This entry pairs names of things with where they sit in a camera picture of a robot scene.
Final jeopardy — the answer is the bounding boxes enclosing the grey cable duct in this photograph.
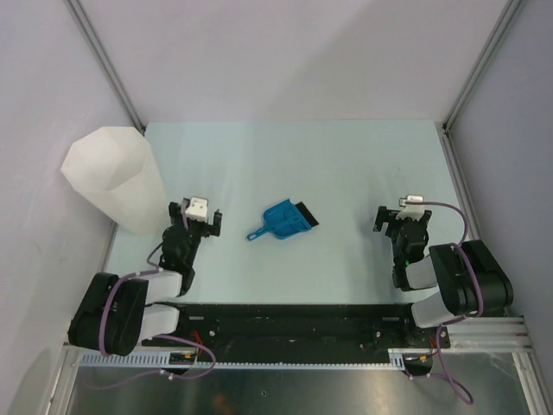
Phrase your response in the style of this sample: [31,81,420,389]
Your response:
[77,348,410,371]

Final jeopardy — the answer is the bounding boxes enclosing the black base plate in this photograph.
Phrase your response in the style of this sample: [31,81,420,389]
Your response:
[144,303,450,365]

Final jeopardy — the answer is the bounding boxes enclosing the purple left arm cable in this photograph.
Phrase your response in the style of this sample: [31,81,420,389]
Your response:
[81,207,217,388]

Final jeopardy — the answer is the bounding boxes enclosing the translucent white waste bin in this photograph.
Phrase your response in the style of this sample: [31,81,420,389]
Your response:
[60,126,167,235]

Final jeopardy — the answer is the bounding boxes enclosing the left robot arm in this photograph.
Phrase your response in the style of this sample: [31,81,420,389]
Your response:
[67,197,223,356]

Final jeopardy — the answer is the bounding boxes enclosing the blue hand brush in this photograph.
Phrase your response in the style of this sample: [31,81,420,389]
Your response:
[295,202,319,228]

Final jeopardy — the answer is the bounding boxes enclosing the blue dustpan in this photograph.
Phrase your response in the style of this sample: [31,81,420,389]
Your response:
[246,199,312,241]

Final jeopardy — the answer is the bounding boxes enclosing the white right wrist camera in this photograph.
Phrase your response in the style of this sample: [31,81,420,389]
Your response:
[397,195,425,220]

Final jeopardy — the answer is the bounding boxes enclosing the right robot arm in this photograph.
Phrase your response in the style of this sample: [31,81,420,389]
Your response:
[373,198,514,347]

